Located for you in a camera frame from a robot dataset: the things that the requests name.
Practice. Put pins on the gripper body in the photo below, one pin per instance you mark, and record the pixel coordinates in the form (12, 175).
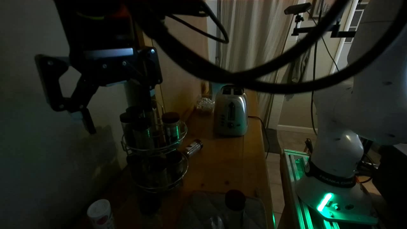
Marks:
(111, 71)

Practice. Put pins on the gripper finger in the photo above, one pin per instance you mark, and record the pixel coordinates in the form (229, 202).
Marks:
(150, 68)
(52, 82)

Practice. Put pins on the white container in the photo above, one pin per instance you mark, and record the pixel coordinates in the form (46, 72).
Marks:
(100, 214)

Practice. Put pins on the spice jar with dark lid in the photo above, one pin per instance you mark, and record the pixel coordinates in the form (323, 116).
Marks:
(143, 135)
(127, 128)

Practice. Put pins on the spice jar with brown lid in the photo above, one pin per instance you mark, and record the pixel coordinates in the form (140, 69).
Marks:
(171, 127)

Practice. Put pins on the clear tub of white pieces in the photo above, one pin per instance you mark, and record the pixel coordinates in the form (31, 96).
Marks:
(205, 104)

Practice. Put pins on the spice jar with dark label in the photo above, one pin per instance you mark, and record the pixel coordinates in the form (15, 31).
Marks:
(192, 148)

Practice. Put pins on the silver toaster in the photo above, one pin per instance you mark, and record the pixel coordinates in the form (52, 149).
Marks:
(231, 111)

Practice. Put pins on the row of dark spice jars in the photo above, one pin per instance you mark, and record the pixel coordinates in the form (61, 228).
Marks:
(155, 168)

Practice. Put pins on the beige curtain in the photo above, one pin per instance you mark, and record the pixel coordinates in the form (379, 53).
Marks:
(254, 38)

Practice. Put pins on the grey mat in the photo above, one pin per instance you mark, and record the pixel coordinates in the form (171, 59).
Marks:
(203, 210)

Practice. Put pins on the bottle with dark cap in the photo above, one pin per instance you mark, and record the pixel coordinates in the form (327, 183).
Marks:
(235, 203)

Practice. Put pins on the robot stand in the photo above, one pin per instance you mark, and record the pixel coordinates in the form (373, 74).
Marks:
(295, 178)

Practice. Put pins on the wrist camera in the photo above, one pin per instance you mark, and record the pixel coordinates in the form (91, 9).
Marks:
(108, 53)

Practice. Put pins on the camera on mount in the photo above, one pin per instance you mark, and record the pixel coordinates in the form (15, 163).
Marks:
(299, 9)

